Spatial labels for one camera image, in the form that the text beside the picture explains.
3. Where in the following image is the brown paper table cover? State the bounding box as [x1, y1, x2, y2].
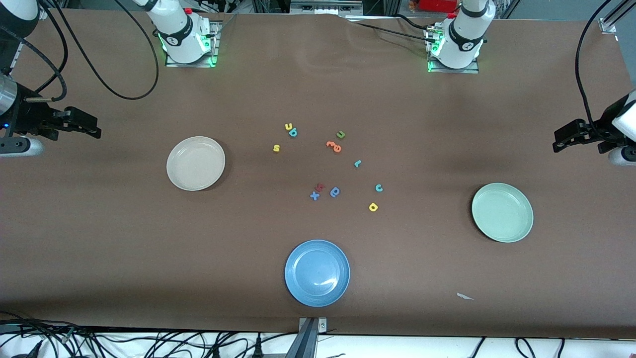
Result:
[0, 9, 636, 340]

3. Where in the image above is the pale green plate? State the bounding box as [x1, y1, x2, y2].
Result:
[472, 182, 534, 243]

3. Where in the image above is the beige brown plate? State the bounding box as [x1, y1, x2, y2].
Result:
[166, 136, 226, 191]

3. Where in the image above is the red box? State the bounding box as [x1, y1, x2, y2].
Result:
[419, 0, 459, 13]

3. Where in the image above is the grey metal device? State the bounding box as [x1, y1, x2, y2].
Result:
[290, 0, 364, 15]

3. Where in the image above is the blue plate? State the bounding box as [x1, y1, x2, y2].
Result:
[284, 240, 351, 307]

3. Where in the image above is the long black right arm cable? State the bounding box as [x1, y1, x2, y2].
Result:
[48, 0, 159, 100]

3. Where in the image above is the aluminium frame profile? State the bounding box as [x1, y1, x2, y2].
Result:
[599, 0, 636, 33]
[7, 7, 50, 73]

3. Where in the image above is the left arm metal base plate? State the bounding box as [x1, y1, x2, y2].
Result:
[427, 27, 480, 74]

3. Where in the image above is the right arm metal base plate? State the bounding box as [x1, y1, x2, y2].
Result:
[165, 21, 222, 68]

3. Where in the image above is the black base power cable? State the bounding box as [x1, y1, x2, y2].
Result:
[392, 14, 435, 32]
[354, 21, 434, 40]

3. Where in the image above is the black cable tangle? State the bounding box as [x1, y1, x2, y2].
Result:
[0, 311, 299, 358]

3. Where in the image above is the aluminium table edge bracket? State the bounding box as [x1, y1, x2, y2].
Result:
[298, 317, 328, 358]

